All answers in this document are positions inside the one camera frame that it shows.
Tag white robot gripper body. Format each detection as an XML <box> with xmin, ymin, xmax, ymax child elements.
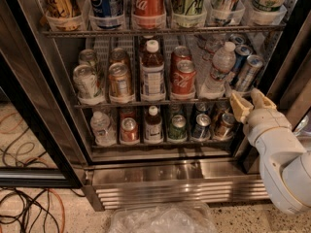
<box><xmin>243</xmin><ymin>109</ymin><xmax>292</xmax><ymax>146</ymax></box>

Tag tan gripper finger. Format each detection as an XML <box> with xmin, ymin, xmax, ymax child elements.
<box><xmin>229</xmin><ymin>91</ymin><xmax>254</xmax><ymax>123</ymax></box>
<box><xmin>251</xmin><ymin>88</ymin><xmax>277</xmax><ymax>110</ymax></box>

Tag red bull can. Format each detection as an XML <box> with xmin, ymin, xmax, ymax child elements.
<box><xmin>234</xmin><ymin>54</ymin><xmax>264</xmax><ymax>92</ymax></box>
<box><xmin>226</xmin><ymin>45</ymin><xmax>253</xmax><ymax>84</ymax></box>
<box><xmin>229</xmin><ymin>33</ymin><xmax>247</xmax><ymax>46</ymax></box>

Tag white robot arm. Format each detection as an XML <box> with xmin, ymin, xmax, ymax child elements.
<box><xmin>229</xmin><ymin>88</ymin><xmax>311</xmax><ymax>215</ymax></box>

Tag gold can bottom shelf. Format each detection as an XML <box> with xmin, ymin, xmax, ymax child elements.
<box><xmin>214</xmin><ymin>113</ymin><xmax>236</xmax><ymax>140</ymax></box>

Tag clear water bottle middle shelf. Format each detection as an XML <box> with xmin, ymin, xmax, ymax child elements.
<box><xmin>205</xmin><ymin>42</ymin><xmax>236</xmax><ymax>92</ymax></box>

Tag blue can bottom shelf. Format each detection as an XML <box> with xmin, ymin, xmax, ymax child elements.
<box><xmin>190</xmin><ymin>114</ymin><xmax>211</xmax><ymax>140</ymax></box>

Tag front coca-cola can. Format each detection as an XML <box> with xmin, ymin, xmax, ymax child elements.
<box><xmin>172</xmin><ymin>60</ymin><xmax>196</xmax><ymax>95</ymax></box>

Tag green can bottom shelf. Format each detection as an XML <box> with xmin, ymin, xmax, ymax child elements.
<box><xmin>168</xmin><ymin>115</ymin><xmax>187</xmax><ymax>140</ymax></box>

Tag rear coca-cola can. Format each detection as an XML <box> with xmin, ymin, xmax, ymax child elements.
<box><xmin>171</xmin><ymin>46</ymin><xmax>191</xmax><ymax>68</ymax></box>

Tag tea bottle bottom shelf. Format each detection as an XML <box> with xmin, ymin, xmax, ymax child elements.
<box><xmin>145</xmin><ymin>106</ymin><xmax>162</xmax><ymax>142</ymax></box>

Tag brown tea bottle middle shelf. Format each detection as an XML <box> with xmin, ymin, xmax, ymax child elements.
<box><xmin>141</xmin><ymin>40</ymin><xmax>164</xmax><ymax>96</ymax></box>

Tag stainless steel fridge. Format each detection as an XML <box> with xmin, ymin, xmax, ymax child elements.
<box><xmin>0</xmin><ymin>0</ymin><xmax>310</xmax><ymax>211</ymax></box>

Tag red can bottom shelf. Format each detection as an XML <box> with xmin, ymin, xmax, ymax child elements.
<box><xmin>121</xmin><ymin>117</ymin><xmax>138</xmax><ymax>142</ymax></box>

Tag front gold can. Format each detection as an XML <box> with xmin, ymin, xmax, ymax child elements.
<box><xmin>109</xmin><ymin>62</ymin><xmax>132</xmax><ymax>97</ymax></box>

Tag coca-cola can top shelf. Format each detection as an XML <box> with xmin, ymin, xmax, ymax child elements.
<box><xmin>134</xmin><ymin>0</ymin><xmax>164</xmax><ymax>29</ymax></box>

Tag rear gold can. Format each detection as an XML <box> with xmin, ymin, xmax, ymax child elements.
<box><xmin>109</xmin><ymin>48</ymin><xmax>130</xmax><ymax>67</ymax></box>

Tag small water bottle bottom shelf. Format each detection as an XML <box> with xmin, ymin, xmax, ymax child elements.
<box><xmin>90</xmin><ymin>111</ymin><xmax>116</xmax><ymax>147</ymax></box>

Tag front white green can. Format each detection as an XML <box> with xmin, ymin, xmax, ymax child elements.
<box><xmin>73</xmin><ymin>64</ymin><xmax>101</xmax><ymax>99</ymax></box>

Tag rear white green can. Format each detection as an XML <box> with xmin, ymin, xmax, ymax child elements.
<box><xmin>78</xmin><ymin>49</ymin><xmax>98</xmax><ymax>71</ymax></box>

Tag pepsi can top shelf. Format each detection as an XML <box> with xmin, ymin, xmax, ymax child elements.
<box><xmin>86</xmin><ymin>0</ymin><xmax>124</xmax><ymax>18</ymax></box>

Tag yellow can top shelf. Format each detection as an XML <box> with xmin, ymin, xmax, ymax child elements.
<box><xmin>46</xmin><ymin>0</ymin><xmax>81</xmax><ymax>18</ymax></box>

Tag left glass fridge door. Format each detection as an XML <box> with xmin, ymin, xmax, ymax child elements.
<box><xmin>0</xmin><ymin>55</ymin><xmax>80</xmax><ymax>188</ymax></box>

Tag clear plastic bag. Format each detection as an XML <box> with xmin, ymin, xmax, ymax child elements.
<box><xmin>108</xmin><ymin>202</ymin><xmax>218</xmax><ymax>233</ymax></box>

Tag black and orange cables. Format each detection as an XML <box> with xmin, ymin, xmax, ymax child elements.
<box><xmin>0</xmin><ymin>112</ymin><xmax>86</xmax><ymax>233</ymax></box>

